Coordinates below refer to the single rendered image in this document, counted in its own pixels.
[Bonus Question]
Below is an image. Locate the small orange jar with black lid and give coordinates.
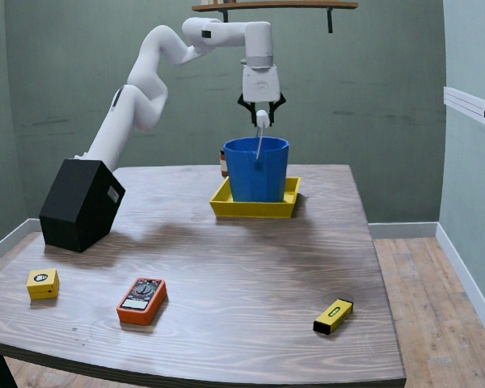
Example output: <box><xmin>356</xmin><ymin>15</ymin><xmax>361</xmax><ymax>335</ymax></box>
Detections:
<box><xmin>220</xmin><ymin>149</ymin><xmax>228</xmax><ymax>176</ymax></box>

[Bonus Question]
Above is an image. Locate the yellow rectangular tray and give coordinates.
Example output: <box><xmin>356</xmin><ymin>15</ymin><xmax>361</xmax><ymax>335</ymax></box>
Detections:
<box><xmin>209</xmin><ymin>176</ymin><xmax>301</xmax><ymax>218</ymax></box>

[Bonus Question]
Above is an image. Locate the yellow pocket level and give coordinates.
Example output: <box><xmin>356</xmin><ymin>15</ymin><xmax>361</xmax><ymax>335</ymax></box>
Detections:
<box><xmin>313</xmin><ymin>298</ymin><xmax>353</xmax><ymax>335</ymax></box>

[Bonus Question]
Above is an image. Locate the small yellow box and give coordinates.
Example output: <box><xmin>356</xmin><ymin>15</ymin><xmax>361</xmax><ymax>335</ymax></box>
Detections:
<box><xmin>27</xmin><ymin>268</ymin><xmax>60</xmax><ymax>300</ymax></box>

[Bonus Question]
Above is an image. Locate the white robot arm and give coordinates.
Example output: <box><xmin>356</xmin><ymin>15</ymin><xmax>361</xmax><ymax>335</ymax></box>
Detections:
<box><xmin>74</xmin><ymin>18</ymin><xmax>275</xmax><ymax>174</ymax></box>

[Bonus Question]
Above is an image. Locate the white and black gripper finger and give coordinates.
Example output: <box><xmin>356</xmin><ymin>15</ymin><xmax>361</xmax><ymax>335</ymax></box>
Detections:
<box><xmin>238</xmin><ymin>93</ymin><xmax>257</xmax><ymax>127</ymax></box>
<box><xmin>268</xmin><ymin>93</ymin><xmax>286</xmax><ymax>126</ymax></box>

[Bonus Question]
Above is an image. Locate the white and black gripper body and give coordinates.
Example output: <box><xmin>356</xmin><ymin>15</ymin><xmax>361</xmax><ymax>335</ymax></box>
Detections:
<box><xmin>242</xmin><ymin>65</ymin><xmax>280</xmax><ymax>103</ymax></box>

